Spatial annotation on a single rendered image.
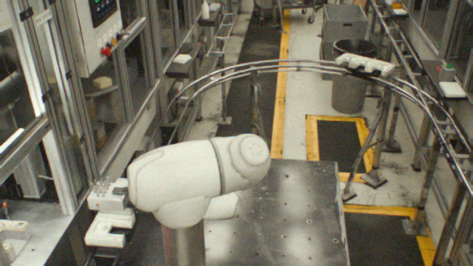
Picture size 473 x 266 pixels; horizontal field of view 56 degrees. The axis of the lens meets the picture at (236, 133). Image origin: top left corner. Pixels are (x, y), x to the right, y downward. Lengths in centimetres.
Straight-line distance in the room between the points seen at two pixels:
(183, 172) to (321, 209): 125
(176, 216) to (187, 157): 13
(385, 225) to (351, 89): 152
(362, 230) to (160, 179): 224
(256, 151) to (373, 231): 217
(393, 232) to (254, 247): 137
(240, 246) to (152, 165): 103
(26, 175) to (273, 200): 106
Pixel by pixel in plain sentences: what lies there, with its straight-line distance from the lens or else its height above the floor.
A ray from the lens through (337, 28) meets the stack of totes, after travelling 479.
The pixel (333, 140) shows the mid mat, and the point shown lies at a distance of 389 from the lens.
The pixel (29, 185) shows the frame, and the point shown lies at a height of 99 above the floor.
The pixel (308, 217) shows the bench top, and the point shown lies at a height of 68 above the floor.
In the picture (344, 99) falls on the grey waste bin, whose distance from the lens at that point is 427.
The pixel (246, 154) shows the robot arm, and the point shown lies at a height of 152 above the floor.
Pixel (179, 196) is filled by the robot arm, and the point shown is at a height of 145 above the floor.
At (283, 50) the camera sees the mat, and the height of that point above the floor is 1.
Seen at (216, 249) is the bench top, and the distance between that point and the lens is 192.
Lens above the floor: 205
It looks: 31 degrees down
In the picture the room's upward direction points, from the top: 1 degrees counter-clockwise
